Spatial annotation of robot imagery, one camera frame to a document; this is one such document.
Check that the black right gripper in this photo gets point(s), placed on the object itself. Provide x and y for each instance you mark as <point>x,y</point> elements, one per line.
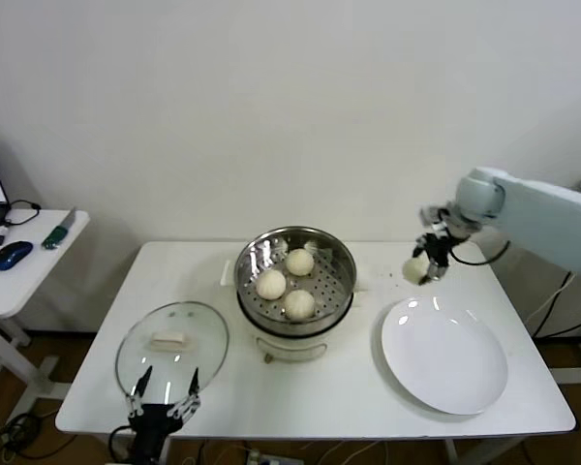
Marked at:
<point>437,249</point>

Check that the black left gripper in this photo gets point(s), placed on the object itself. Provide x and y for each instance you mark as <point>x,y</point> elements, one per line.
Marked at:
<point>155,419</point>

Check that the white steamed baozi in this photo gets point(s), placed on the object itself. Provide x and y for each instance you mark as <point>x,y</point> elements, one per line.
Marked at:
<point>298,305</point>
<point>270,285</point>
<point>413,269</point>
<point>298,263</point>

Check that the stainless perforated steamer basket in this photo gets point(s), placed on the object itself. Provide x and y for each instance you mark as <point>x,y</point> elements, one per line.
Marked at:
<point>329,286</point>

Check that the white round plate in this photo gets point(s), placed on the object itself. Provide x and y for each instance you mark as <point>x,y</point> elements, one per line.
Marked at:
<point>440,358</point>

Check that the white floor power strip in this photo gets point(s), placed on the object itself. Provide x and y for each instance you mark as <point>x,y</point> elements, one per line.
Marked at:
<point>259,456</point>

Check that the white electric cooker pot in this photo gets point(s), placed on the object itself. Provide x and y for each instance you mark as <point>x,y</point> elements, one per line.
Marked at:
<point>290,346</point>

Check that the white side desk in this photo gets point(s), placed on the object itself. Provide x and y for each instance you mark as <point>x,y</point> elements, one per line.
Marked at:
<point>29,281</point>

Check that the blue computer mouse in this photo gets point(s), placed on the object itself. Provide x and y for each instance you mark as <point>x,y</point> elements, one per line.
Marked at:
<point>12,254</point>

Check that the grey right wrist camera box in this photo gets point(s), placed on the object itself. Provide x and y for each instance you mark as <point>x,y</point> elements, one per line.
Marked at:
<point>430,214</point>

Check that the white floor frame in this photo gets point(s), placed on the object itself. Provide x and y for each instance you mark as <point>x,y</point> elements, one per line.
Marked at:
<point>576,375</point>

